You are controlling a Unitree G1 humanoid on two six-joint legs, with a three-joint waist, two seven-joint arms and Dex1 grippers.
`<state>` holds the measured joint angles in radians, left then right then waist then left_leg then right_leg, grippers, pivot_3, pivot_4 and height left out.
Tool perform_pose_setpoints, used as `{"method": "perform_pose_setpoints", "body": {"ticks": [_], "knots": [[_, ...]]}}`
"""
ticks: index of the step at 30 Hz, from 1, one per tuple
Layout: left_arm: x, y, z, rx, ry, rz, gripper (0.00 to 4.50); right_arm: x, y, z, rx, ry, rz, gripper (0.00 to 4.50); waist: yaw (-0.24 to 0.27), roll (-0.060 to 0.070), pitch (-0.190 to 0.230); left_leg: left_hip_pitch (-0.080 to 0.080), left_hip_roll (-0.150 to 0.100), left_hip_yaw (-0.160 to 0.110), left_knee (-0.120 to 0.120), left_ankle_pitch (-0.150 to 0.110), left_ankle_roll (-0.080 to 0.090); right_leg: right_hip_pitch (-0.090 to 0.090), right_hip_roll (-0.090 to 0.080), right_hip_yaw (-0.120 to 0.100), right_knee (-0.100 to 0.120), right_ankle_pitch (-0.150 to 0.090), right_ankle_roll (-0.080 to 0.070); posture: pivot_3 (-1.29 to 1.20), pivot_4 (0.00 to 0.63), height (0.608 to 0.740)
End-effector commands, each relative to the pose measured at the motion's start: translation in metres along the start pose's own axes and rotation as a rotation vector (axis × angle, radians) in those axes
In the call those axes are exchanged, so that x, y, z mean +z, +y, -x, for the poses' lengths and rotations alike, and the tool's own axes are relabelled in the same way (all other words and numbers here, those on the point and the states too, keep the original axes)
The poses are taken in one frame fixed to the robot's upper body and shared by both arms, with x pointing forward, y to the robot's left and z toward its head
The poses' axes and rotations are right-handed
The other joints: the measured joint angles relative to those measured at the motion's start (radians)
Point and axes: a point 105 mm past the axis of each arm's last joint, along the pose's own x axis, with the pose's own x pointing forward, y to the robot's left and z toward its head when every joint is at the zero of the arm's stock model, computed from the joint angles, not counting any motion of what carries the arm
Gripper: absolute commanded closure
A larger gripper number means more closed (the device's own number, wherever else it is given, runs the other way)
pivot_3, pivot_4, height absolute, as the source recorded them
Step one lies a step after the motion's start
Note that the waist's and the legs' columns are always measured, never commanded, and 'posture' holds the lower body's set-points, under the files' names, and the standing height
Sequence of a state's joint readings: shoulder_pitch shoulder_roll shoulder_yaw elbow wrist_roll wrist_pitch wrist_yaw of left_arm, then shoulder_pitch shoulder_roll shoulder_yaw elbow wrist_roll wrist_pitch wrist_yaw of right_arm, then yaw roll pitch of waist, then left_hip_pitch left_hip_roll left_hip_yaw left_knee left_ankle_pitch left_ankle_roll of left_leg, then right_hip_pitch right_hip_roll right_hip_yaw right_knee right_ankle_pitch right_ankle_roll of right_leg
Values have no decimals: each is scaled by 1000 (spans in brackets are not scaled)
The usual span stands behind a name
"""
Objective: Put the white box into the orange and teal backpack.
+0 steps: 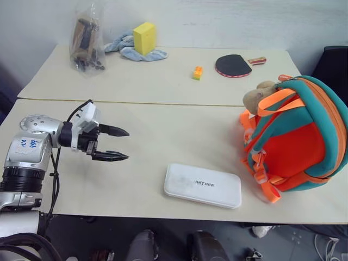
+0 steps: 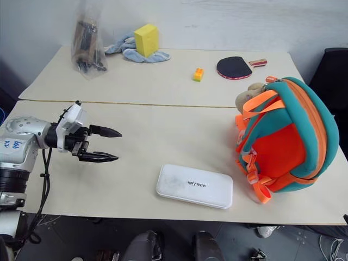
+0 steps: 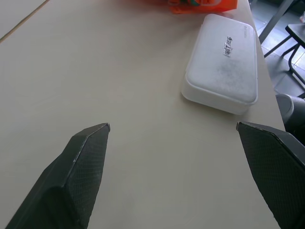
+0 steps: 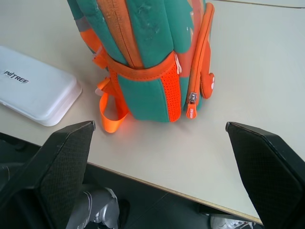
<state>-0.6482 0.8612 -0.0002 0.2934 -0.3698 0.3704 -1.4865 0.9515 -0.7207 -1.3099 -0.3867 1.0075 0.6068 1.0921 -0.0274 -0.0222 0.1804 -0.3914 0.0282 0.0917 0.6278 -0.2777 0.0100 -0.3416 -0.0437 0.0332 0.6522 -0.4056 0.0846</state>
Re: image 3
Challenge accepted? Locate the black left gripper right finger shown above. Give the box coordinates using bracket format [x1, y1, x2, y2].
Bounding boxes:
[235, 121, 305, 229]

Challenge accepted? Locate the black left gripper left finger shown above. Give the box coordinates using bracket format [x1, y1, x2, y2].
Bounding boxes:
[5, 123, 111, 229]

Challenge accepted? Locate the white rectangular plastic box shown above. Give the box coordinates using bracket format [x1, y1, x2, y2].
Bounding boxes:
[181, 13, 259, 116]

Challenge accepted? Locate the grey rounded robot body part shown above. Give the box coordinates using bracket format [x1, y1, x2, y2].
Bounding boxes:
[275, 94, 305, 143]

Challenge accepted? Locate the black metal-framed table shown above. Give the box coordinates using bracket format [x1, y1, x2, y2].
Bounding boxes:
[263, 23, 305, 99]

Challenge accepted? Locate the grey metal table leg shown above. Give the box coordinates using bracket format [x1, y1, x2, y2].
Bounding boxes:
[258, 0, 294, 44]

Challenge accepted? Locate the orange packet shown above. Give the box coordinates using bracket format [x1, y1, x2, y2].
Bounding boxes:
[166, 0, 238, 14]

